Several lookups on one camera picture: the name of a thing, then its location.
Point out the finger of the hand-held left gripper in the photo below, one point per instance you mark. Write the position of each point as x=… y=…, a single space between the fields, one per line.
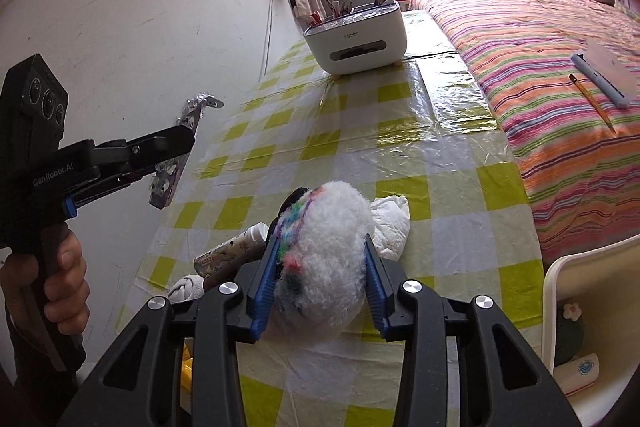
x=115 y=182
x=150 y=144

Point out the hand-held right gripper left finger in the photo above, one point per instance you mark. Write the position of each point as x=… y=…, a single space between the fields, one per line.
x=262 y=292

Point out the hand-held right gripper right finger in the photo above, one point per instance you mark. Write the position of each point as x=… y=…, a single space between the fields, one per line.
x=382 y=302

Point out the silver blister pack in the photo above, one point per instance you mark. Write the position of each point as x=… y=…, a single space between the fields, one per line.
x=167 y=182

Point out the white fluffy ball toy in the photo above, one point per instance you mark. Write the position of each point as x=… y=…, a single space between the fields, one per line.
x=325 y=257

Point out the grey sock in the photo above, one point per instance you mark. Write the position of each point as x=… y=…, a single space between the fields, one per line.
x=187 y=289

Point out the white plastic bin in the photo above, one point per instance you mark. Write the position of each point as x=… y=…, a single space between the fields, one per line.
x=565 y=272

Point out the person's left forearm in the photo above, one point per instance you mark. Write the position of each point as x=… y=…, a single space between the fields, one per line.
x=35 y=382

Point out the person's left hand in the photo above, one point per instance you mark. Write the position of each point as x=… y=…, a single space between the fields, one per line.
x=67 y=267

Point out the small patterned bottle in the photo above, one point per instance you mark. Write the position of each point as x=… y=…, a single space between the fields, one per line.
x=230 y=249

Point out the white plush toy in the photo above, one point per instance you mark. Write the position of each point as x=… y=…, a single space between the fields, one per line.
x=392 y=227

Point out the yellow plastic object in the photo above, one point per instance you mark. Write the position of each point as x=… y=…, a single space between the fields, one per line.
x=186 y=372

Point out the white tube blue logo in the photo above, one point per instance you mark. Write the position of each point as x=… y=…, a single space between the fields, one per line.
x=577 y=372

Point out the white desk organizer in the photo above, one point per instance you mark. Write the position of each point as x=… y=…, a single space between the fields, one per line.
x=350 y=42

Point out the bunch of pens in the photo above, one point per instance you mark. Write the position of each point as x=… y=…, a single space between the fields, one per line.
x=340 y=9

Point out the bed with striped sheet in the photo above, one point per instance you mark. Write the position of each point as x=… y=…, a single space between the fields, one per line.
x=525 y=72

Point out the yellow pencil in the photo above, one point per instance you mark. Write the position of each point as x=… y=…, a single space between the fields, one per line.
x=592 y=103

